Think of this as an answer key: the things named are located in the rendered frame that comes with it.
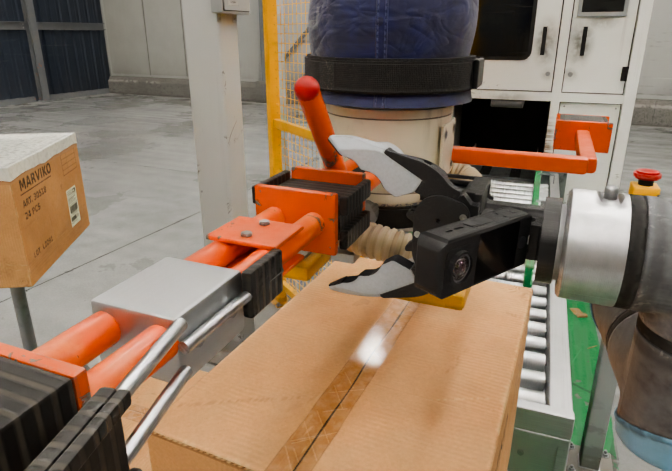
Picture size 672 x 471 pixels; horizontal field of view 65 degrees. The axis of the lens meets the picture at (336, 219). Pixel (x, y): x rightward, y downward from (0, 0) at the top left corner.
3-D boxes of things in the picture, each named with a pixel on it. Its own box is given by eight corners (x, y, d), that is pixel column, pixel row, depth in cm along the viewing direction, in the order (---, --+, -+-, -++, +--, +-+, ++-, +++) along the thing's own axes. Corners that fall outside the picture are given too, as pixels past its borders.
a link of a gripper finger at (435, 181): (369, 173, 47) (444, 237, 46) (363, 178, 45) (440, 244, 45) (400, 133, 45) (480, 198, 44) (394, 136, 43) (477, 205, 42)
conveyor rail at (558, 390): (545, 202, 329) (550, 172, 322) (554, 203, 327) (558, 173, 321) (539, 476, 125) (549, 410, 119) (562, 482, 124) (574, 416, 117)
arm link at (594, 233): (613, 327, 39) (638, 204, 36) (543, 314, 41) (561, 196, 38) (606, 278, 47) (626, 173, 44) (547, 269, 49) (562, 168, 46)
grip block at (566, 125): (553, 140, 97) (556, 113, 95) (604, 144, 94) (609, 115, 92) (552, 149, 90) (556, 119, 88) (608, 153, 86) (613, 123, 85)
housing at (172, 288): (169, 310, 38) (162, 254, 37) (250, 329, 36) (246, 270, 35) (95, 363, 32) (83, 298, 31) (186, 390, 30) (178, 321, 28)
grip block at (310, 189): (288, 215, 58) (287, 164, 56) (372, 227, 55) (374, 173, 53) (249, 242, 51) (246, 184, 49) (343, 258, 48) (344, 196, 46)
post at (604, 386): (577, 454, 186) (630, 180, 152) (598, 459, 183) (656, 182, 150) (578, 468, 180) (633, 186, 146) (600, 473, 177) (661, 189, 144)
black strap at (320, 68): (341, 76, 84) (341, 50, 83) (490, 82, 76) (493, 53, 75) (274, 90, 65) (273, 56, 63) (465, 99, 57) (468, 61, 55)
